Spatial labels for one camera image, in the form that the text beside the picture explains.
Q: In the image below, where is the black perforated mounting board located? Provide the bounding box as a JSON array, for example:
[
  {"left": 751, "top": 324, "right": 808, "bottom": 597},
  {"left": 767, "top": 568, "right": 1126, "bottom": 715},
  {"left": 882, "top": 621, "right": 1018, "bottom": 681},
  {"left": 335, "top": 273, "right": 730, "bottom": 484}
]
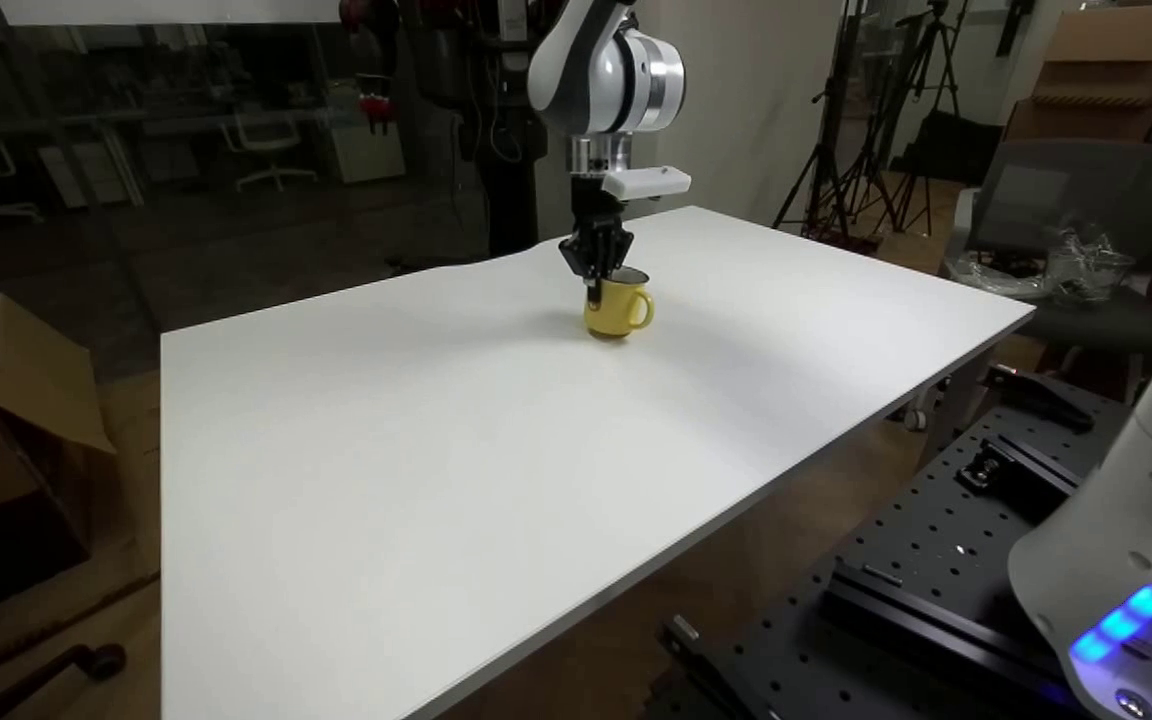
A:
[{"left": 659, "top": 360, "right": 1116, "bottom": 720}]

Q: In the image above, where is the yellow enamel mug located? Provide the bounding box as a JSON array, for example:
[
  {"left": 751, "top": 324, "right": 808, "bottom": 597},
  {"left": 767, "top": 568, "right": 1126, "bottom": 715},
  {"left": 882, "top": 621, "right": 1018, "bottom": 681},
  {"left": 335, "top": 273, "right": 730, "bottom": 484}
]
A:
[{"left": 579, "top": 263, "right": 659, "bottom": 345}]

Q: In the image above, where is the large open cardboard box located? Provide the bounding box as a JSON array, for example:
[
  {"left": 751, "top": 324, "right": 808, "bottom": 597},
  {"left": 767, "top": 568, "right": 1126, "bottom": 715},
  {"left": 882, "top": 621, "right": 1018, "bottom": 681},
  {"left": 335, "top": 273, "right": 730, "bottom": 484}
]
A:
[{"left": 0, "top": 289, "right": 125, "bottom": 597}]

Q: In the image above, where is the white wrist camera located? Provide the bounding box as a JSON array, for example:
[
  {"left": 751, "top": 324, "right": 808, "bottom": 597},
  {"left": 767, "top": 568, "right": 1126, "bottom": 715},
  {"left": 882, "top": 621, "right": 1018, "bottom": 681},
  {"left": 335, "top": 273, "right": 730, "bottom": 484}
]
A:
[{"left": 597, "top": 161, "right": 694, "bottom": 210}]

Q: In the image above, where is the clear plastic bag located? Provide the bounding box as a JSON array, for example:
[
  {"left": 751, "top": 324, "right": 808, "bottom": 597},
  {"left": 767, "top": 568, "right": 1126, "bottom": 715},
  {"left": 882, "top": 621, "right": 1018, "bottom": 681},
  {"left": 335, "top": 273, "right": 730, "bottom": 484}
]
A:
[{"left": 943, "top": 227, "right": 1126, "bottom": 309}]

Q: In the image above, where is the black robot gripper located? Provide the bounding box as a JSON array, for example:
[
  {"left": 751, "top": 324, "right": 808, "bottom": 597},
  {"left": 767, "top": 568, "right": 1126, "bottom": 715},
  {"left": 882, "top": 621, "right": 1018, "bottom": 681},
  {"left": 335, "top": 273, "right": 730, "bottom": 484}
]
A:
[{"left": 554, "top": 171, "right": 641, "bottom": 309}]

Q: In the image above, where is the black floor caster bar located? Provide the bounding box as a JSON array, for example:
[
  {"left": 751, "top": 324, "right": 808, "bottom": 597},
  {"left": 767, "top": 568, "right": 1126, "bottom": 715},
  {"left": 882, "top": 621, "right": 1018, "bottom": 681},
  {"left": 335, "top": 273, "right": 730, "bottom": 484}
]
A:
[{"left": 0, "top": 639, "right": 130, "bottom": 720}]

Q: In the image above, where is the black tripod stand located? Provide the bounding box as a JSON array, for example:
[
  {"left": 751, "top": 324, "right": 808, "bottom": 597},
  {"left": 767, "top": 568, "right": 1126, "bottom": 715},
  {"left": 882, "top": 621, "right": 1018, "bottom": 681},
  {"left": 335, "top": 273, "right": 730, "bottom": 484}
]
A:
[{"left": 770, "top": 0, "right": 967, "bottom": 262}]

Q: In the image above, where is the black office chair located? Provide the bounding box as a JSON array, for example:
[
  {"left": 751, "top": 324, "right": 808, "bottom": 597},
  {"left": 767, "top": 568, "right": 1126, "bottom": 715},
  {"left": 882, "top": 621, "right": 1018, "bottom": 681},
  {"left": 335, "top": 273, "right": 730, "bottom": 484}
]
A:
[{"left": 946, "top": 135, "right": 1152, "bottom": 392}]

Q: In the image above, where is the brown cardboard box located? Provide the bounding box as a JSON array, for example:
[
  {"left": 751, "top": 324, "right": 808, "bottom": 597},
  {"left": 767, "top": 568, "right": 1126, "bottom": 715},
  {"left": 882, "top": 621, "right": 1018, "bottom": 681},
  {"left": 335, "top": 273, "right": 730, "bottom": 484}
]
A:
[{"left": 1005, "top": 0, "right": 1152, "bottom": 149}]

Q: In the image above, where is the white office chair behind glass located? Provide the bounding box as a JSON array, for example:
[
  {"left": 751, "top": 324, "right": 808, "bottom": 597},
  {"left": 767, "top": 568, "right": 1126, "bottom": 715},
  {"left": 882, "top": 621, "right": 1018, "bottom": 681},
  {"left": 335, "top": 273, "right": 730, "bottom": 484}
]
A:
[{"left": 216, "top": 108, "right": 323, "bottom": 200}]

